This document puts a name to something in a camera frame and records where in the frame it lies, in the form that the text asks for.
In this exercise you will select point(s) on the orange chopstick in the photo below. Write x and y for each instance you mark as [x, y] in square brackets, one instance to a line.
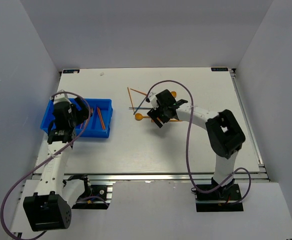
[131, 100]
[140, 92]

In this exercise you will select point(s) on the right black corner label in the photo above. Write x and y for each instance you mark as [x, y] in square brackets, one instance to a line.
[219, 69]

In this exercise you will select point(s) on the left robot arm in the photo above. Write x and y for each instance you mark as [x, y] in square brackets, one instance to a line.
[50, 206]

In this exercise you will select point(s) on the red-orange plastic knife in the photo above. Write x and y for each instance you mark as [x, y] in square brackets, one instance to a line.
[100, 118]

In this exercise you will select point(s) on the blue chopstick diagonal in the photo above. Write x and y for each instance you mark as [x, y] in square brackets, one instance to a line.
[141, 103]

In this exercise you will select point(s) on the blue chopstick horizontal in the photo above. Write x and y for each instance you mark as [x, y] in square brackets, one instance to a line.
[140, 108]

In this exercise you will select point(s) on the yellow-orange plastic knife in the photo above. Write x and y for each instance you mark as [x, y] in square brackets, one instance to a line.
[103, 120]

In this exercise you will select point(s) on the orange chopstick top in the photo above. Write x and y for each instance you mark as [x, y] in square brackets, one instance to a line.
[140, 92]

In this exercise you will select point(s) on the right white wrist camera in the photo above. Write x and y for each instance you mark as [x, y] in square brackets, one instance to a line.
[151, 97]

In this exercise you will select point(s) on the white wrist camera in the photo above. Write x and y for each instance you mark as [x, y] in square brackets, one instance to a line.
[151, 97]
[60, 97]

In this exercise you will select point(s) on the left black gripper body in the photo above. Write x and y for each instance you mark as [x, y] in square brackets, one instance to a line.
[77, 119]

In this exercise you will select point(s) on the orange spoon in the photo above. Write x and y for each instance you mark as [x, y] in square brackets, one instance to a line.
[139, 117]
[174, 94]

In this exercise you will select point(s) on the orange chopstick left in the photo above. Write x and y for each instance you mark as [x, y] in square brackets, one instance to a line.
[131, 100]

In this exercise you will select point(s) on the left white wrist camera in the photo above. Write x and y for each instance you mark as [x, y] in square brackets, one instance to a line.
[60, 97]

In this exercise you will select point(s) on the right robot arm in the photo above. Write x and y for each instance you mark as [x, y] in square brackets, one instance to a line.
[224, 133]

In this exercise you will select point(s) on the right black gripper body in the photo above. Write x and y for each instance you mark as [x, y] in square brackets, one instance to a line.
[159, 112]

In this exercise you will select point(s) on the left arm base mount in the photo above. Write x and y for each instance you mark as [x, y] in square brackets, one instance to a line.
[84, 195]

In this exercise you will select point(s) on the blue plastic divided bin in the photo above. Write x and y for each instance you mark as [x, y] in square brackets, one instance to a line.
[94, 128]

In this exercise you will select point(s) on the left black corner label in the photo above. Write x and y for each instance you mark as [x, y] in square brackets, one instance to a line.
[70, 71]

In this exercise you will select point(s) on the black corner label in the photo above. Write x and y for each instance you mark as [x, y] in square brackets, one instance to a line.
[70, 71]
[219, 69]

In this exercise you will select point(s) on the yellow-orange plastic fork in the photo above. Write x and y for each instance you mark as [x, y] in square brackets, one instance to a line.
[171, 120]

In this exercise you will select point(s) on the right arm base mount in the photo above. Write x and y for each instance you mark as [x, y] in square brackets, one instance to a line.
[216, 203]

